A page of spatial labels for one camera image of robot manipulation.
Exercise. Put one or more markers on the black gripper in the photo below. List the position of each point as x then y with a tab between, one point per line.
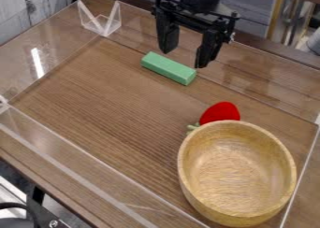
199	15

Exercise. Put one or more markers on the red plush strawberry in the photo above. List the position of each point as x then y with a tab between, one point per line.
223	111

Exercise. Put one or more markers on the green rectangular block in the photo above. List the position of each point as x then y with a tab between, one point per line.
179	72

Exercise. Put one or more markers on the wooden bowl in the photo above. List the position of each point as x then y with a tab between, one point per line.
238	173

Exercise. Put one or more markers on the black table leg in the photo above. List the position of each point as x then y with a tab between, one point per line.
47	220

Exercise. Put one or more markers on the clear acrylic corner bracket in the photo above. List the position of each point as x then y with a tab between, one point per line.
102	25

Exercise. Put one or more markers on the gold metal chair frame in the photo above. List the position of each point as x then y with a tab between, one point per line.
290	21

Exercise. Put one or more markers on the clear acrylic tray wall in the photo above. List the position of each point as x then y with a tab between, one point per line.
102	194

